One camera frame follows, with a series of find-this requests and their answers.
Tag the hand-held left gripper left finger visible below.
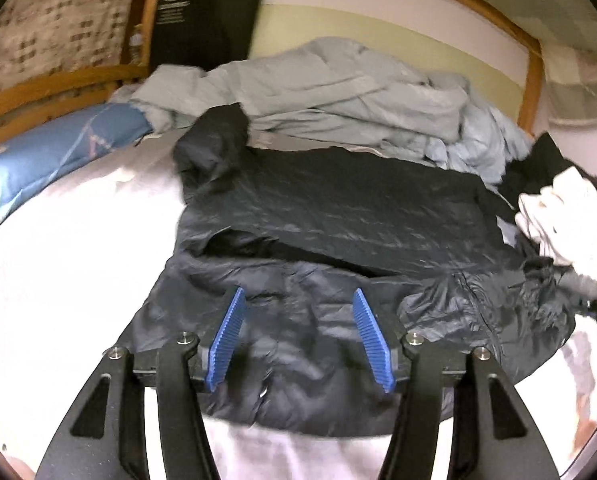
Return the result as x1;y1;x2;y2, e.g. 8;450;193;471
34;286;249;480

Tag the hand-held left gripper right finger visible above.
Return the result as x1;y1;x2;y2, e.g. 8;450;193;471
352;288;563;480

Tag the black puffer jacket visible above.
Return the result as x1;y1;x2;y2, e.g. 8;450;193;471
128;105;577;441

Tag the white garment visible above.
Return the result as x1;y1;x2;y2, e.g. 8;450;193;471
516;167;597;286

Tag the pale hanging cloth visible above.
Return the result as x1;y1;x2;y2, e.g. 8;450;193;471
546;42;597;127

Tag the pale grey-blue duvet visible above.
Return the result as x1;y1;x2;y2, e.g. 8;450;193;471
113;36;534;186

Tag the blue printed pillow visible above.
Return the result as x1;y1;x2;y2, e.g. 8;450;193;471
0;103;152;238

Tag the pastel checked cloth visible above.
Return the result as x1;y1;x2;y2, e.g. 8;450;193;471
429;0;597;61

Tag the black hanging printed garment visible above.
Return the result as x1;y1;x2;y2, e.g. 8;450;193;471
148;0;272;73

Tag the brown patterned curtain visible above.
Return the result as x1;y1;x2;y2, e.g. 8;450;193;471
0;0;146;96

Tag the wooden bed frame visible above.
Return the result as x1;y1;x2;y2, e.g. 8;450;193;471
0;0;545;136

